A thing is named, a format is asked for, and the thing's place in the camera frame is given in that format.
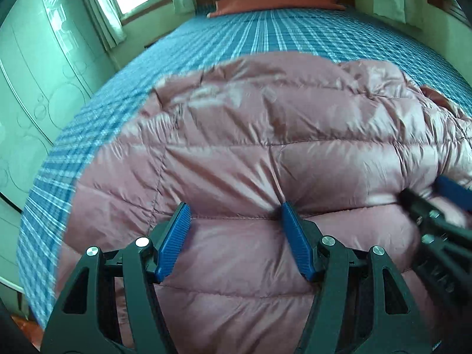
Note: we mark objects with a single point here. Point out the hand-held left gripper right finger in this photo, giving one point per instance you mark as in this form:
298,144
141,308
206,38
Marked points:
297,243

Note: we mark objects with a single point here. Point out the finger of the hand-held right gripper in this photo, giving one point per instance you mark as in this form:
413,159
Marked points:
438,225
455,193

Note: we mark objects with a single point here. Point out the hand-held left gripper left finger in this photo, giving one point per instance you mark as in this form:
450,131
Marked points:
173,241

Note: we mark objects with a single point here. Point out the pink quilted down jacket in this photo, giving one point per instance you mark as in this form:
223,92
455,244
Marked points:
276,129

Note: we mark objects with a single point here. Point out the white wardrobe with circle pattern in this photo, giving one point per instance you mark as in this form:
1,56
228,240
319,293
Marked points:
37,81

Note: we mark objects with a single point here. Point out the bed with blue plaid sheet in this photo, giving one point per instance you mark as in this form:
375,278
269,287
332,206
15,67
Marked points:
258,33

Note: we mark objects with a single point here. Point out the red pillow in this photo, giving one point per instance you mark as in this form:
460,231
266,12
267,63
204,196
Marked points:
265,2

